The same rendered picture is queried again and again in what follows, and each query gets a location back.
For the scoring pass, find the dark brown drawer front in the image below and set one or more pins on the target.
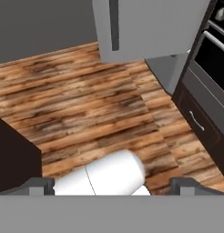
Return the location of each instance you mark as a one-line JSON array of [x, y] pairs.
[[205, 133]]

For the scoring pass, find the grey fridge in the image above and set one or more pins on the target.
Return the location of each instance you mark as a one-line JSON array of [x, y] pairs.
[[153, 27]]

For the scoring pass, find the black oven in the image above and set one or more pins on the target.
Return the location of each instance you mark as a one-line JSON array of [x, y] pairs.
[[212, 60]]

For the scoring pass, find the dark brown cabinet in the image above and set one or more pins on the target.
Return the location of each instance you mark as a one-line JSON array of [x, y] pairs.
[[13, 157]]

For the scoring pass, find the white round oven knob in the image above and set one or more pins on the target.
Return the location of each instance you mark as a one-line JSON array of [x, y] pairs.
[[220, 14]]

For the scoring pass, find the white rounded cylinder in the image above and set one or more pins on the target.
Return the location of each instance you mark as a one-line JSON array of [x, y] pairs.
[[110, 176]]

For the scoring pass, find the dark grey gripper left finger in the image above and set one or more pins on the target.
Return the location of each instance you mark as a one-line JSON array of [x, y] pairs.
[[41, 185]]

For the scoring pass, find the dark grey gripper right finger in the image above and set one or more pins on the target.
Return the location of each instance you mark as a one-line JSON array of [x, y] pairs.
[[180, 185]]

